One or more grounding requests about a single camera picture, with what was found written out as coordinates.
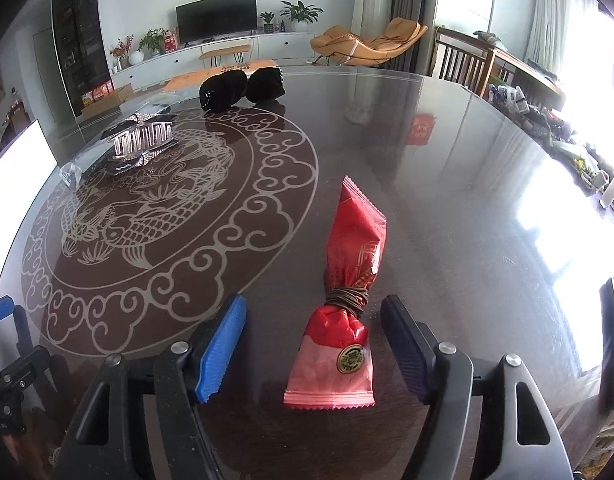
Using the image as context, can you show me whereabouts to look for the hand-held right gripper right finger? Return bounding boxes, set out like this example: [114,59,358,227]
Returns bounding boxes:
[380,294,574,480]

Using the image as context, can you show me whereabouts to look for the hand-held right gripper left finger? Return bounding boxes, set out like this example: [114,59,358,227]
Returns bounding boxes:
[58,292,249,480]

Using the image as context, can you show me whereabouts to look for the brown hair tie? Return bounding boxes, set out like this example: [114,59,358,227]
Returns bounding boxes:
[324,286,370,317]

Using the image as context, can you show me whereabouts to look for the red snack packet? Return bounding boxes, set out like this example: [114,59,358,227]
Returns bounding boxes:
[283,176,388,411]

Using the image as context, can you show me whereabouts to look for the small clear plastic bag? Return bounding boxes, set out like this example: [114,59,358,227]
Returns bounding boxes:
[58,157,89,189]

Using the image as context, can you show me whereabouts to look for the clear hair claw clip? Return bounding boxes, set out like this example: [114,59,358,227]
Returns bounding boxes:
[112,122,174,158]

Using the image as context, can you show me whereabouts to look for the cardboard box with red packs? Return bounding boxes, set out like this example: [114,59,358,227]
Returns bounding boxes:
[80,82,134,116]

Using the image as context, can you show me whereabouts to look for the pile of assorted clutter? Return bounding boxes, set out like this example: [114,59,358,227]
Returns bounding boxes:
[487,85,614,221]

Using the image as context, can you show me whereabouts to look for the orange paper envelope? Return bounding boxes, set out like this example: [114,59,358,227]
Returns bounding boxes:
[164,59,279,92]

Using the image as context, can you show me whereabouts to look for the dark display cabinet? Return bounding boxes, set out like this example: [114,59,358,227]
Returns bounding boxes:
[51,0,113,119]

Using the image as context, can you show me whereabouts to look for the red flowers in white vase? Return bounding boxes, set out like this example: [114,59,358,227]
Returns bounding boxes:
[110,35,146,69]

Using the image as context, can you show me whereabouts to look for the dark wooden chair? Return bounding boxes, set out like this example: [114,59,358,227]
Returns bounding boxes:
[432,26,494,99]

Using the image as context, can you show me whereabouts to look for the wooden stool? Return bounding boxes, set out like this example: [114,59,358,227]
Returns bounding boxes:
[199,42,253,69]

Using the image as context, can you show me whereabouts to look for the orange lounge chair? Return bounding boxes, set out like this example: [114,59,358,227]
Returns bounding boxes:
[309,17,429,67]

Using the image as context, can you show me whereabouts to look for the bushy potted plant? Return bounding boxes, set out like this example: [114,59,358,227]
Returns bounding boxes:
[137,28,168,56]

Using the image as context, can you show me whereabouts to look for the white television cabinet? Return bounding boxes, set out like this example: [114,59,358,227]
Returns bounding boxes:
[111,31,329,87]

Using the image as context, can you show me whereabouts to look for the black television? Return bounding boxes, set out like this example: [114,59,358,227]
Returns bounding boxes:
[175,0,258,44]

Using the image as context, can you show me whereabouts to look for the large potted plant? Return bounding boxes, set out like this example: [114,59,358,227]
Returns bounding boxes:
[279,0,324,33]

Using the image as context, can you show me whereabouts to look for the white sheer curtain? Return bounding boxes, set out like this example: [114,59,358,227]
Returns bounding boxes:
[524,0,600,79]

